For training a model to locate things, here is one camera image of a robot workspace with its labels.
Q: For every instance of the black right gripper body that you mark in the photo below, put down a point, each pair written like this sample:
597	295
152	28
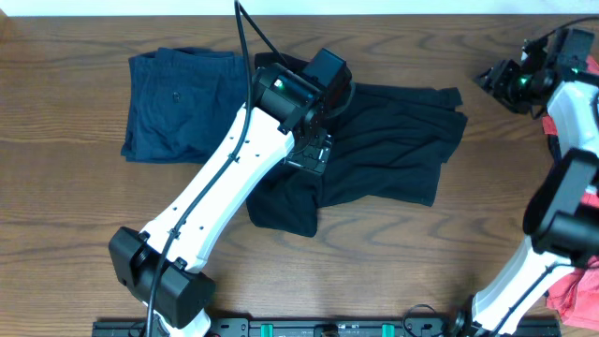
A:
512	86

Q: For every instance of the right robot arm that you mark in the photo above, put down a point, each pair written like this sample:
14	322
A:
560	230

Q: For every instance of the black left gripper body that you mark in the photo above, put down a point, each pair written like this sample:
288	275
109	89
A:
312	154

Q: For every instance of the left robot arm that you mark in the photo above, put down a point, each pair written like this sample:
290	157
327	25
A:
281	122

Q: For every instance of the black polo shirt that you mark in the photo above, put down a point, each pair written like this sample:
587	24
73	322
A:
389	142

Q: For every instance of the red shirt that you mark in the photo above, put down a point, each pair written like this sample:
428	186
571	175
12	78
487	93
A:
575	296

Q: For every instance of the folded dark blue shorts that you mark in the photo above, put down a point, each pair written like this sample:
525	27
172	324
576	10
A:
183	101

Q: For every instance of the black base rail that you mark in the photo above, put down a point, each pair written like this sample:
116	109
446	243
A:
414	326

